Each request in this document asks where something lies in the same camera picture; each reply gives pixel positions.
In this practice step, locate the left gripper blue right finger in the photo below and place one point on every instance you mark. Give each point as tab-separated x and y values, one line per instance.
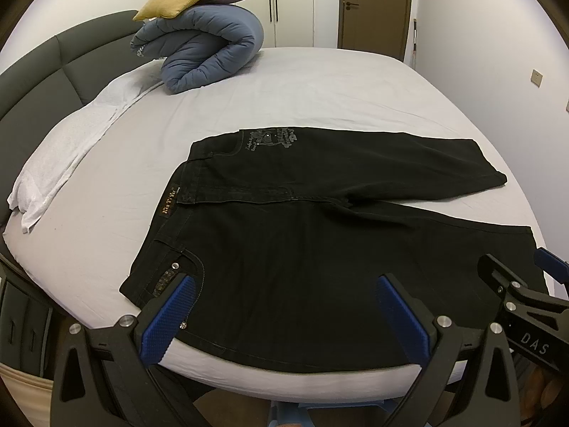
408	318

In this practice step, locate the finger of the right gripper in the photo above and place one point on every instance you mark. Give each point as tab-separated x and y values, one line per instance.
556	267

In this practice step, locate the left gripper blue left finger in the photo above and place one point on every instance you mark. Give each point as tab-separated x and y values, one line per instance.
161	318

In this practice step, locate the black denim pants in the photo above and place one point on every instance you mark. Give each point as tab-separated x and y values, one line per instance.
287	230

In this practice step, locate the white bed mattress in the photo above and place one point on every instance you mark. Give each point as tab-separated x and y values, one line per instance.
82	249

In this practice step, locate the dark bedside drawer unit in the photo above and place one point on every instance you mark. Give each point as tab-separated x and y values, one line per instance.
27	319

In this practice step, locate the white folded towel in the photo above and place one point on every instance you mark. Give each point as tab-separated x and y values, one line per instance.
60	152

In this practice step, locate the blue rolled duvet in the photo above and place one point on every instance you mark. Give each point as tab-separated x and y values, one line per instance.
203	45

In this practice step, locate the brown wooden door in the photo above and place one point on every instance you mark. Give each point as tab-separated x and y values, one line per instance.
377	26

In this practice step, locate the beige wall switch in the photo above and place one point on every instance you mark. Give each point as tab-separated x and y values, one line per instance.
536	78

